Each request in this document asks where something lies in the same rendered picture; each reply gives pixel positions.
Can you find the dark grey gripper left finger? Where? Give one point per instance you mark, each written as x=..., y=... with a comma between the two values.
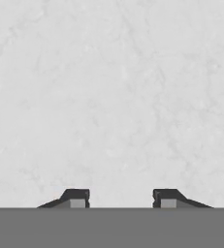
x=74, y=195

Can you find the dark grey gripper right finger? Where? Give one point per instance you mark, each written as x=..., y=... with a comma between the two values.
x=167, y=195

